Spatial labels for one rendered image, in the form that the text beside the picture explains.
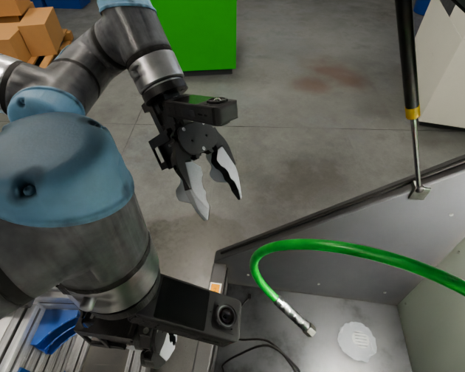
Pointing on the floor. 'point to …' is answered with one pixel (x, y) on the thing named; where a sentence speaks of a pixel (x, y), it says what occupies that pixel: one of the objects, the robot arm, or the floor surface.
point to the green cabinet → (201, 34)
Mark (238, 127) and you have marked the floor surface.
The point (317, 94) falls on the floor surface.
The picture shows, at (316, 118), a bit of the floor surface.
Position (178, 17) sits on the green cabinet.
